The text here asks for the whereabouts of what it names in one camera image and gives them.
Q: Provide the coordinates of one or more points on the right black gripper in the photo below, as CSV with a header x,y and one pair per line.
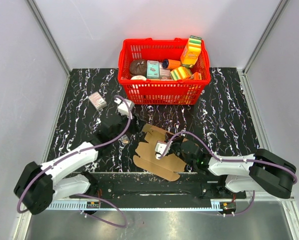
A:
x,y
175,140

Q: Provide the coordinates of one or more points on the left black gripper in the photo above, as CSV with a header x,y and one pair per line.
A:
x,y
137,124

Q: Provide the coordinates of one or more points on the brown cardboard box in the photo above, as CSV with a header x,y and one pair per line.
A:
x,y
167,167

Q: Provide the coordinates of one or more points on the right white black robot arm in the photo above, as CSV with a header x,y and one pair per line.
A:
x,y
259,171

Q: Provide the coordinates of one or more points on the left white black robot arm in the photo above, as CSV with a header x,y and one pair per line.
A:
x,y
41,184

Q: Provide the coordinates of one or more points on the small pink card box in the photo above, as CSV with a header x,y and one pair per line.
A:
x,y
97,101

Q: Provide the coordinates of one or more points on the teal small box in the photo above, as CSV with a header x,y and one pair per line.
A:
x,y
153,69

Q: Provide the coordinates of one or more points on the small orange box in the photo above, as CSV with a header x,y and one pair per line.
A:
x,y
196,76

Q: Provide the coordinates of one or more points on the small clear plastic bag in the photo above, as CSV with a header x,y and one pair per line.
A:
x,y
124,140

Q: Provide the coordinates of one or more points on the red plastic shopping basket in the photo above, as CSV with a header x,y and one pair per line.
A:
x,y
155,91

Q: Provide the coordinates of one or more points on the white round container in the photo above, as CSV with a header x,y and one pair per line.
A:
x,y
139,77

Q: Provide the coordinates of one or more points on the brown round bun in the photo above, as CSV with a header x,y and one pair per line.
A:
x,y
138,67

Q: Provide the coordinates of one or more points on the pink white packet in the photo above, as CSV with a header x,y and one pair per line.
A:
x,y
164,74

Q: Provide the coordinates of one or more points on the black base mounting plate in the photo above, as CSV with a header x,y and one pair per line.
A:
x,y
111,185

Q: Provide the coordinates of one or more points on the yellow green sponge pack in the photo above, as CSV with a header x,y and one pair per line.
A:
x,y
180,73

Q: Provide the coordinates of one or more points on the orange blue capped bottle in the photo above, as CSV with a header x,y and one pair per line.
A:
x,y
171,64

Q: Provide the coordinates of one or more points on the tall orange sponge pack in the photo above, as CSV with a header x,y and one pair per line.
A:
x,y
191,51

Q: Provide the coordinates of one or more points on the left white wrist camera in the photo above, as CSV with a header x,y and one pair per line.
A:
x,y
124,108

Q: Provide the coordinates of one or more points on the aluminium front rail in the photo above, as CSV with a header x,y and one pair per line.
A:
x,y
144,202

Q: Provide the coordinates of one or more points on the left aluminium corner post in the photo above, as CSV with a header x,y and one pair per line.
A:
x,y
48,35

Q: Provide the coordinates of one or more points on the aluminium corner post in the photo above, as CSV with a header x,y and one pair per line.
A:
x,y
48,35
265,34

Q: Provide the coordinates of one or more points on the right aluminium corner post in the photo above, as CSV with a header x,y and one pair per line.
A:
x,y
265,34

